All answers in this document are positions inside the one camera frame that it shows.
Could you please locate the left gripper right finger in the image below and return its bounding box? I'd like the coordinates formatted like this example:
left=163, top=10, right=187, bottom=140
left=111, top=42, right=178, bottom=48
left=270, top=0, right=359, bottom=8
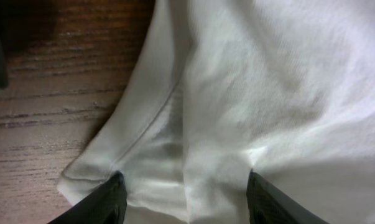
left=246, top=171, right=326, bottom=224

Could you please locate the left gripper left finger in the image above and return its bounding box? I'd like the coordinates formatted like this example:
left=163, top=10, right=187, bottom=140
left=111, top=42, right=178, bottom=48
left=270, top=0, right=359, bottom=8
left=49, top=172, right=127, bottom=224

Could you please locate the white t-shirt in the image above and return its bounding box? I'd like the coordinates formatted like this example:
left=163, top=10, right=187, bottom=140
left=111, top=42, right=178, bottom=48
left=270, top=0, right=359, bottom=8
left=58, top=0, right=375, bottom=223

